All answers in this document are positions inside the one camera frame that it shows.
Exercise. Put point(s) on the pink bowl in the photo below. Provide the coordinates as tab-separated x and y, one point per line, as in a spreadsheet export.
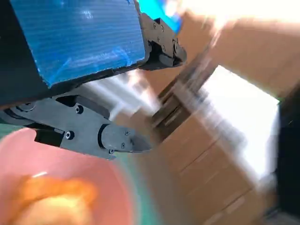
70	166

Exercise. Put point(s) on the rectangular toy bread loaf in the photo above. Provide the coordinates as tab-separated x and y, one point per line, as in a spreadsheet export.
61	187

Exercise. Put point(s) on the round toy bread bun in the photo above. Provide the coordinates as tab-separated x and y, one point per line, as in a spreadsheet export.
61	213

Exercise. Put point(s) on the large white grilled appliance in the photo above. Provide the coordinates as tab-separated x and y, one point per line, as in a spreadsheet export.
234	117

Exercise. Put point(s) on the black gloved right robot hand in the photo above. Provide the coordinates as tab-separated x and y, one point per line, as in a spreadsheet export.
290	152

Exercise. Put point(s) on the bright blue object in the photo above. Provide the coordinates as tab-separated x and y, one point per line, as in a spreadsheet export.
164	14

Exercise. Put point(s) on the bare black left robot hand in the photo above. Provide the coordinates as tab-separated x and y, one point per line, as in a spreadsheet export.
82	35

